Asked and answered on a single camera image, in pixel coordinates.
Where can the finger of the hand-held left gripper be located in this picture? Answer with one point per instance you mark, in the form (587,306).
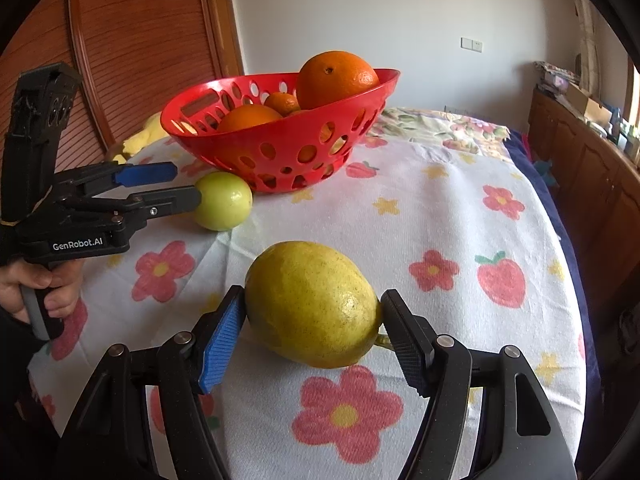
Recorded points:
(172,200)
(142,174)

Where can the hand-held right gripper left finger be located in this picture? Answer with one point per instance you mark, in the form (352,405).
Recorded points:
(222,342)

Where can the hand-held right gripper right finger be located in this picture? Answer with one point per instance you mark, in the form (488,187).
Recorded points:
(406,342)

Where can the round green citrus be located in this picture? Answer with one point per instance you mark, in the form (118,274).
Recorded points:
(225,202)

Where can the large yellow lemon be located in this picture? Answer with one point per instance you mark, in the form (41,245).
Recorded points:
(312,305)

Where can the red perforated plastic basket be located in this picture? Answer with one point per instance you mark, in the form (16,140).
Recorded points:
(280,177)

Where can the medium orange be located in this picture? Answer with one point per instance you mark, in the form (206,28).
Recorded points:
(247,119)
(307,154)

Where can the small orange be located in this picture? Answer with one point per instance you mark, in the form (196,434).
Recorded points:
(282,103)

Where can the large orange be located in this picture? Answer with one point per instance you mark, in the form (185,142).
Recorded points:
(337,80)

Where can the person's left hand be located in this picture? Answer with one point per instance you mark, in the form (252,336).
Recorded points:
(22,285)

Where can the yellow plush toy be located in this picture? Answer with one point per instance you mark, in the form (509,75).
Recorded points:
(145,137)

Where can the white flower print blanket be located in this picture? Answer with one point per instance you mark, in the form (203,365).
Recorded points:
(425,220)

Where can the wooden slatted headboard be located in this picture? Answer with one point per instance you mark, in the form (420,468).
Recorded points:
(125,35)

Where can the dark blue bed sheet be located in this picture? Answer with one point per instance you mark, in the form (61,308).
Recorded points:
(530,185)

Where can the floral quilt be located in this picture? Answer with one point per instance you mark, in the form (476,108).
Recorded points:
(440,127)

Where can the small teal object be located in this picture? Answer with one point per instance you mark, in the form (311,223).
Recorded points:
(545,170)

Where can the wooden cabinet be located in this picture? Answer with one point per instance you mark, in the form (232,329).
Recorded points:
(585,170)

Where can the cardboard box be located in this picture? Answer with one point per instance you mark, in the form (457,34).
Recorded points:
(587,102)

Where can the row of small cabinet clutter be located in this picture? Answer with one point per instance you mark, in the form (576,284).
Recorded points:
(622,132)

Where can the pile of folded fabrics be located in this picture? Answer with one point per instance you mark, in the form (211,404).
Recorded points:
(555,77)

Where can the wooden framed window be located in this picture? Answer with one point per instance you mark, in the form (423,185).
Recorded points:
(634,100)

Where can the patterned beige curtain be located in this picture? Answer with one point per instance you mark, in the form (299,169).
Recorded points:
(590,45)

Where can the white wall switch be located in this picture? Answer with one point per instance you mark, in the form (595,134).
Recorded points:
(471,44)

